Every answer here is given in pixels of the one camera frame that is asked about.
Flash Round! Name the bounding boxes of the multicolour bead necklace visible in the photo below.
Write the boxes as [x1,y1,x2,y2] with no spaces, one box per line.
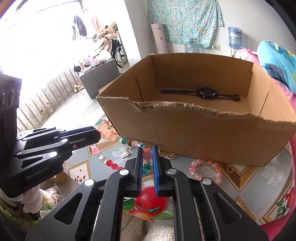
[89,136,154,175]

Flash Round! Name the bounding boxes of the white fluffy towel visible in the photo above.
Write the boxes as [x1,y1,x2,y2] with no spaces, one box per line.
[120,212,175,241]

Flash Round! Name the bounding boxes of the dark grey cabinet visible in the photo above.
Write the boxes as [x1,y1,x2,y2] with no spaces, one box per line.
[79,59,120,99]

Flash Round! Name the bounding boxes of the brown cardboard box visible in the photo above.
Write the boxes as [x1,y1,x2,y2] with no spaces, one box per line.
[97,53,295,166]

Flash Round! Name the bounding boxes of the wheelchair with clothes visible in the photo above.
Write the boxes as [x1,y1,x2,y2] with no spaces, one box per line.
[93,22,127,68]

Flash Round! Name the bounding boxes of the fruit pattern tablecloth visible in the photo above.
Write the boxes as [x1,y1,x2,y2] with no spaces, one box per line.
[39,117,296,241]

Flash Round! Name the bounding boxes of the black wrist watch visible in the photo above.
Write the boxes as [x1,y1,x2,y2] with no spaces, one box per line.
[161,87,241,101]

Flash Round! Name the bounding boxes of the rolled pink mat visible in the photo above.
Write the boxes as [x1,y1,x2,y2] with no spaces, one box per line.
[151,23,168,54]

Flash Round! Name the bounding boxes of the clear water bottle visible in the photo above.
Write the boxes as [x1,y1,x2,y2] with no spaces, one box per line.
[184,39,200,53]

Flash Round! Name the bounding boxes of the blue water jug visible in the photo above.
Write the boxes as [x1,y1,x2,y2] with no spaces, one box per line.
[228,27,242,50]

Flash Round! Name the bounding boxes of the blue pink bedding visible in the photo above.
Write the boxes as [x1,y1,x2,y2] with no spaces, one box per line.
[234,40,295,108]

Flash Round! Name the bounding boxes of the floral teal hanging cloth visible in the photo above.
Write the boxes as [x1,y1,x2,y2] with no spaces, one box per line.
[147,0,223,49]

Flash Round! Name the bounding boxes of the pink bead bracelet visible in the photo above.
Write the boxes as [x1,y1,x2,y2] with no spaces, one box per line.
[188,158,223,185]

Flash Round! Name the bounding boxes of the gold heart key chain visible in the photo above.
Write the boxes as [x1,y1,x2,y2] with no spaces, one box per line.
[159,151,181,160]

